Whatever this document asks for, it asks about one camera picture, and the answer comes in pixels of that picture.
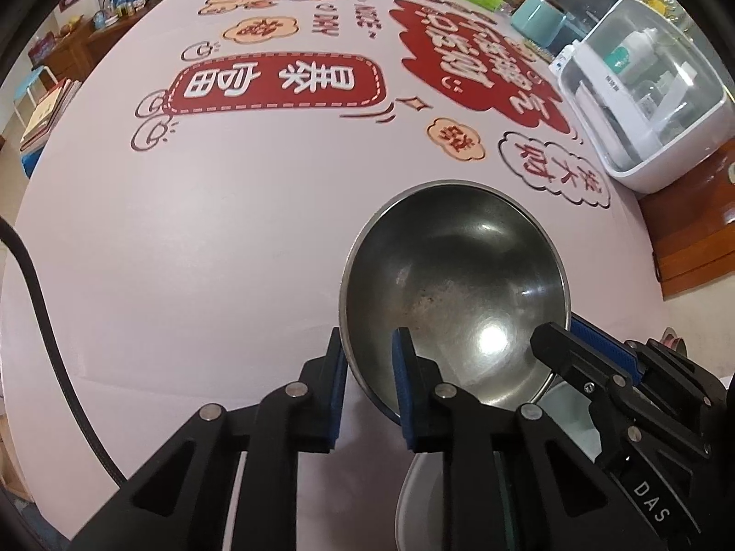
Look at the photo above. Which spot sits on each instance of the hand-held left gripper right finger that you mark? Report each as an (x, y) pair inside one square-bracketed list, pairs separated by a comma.
[(405, 396)]

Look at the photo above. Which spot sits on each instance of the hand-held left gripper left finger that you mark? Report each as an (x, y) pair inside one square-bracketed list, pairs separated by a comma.
[(336, 396)]

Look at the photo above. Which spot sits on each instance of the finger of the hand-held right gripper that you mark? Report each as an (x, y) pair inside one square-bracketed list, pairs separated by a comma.
[(600, 341), (574, 361)]

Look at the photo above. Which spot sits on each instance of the steel bowl with pink outside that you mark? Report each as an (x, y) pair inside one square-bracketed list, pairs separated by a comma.
[(673, 340)]

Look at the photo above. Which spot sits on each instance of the small steel bowl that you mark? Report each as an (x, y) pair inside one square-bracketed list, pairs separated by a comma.
[(459, 275)]

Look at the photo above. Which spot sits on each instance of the white sterilizer cabinet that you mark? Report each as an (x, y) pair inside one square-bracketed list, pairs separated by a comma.
[(660, 172)]

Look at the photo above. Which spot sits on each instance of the pink printed tablecloth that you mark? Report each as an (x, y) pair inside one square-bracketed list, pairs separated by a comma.
[(201, 241)]

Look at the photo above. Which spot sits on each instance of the teal container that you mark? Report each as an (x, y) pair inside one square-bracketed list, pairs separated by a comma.
[(537, 20)]

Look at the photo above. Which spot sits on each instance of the blue chair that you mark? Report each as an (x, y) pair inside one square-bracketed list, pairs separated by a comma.
[(34, 155)]

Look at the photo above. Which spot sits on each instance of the stack of books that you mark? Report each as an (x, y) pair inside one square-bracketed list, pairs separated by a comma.
[(51, 109)]

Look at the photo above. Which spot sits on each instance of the wooden cabinet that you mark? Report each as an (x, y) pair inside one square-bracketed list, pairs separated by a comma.
[(69, 51)]

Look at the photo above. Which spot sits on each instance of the blue stool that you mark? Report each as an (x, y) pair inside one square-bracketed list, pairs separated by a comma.
[(31, 77)]

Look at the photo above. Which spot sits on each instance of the red box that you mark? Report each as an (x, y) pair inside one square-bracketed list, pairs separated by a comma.
[(43, 47)]

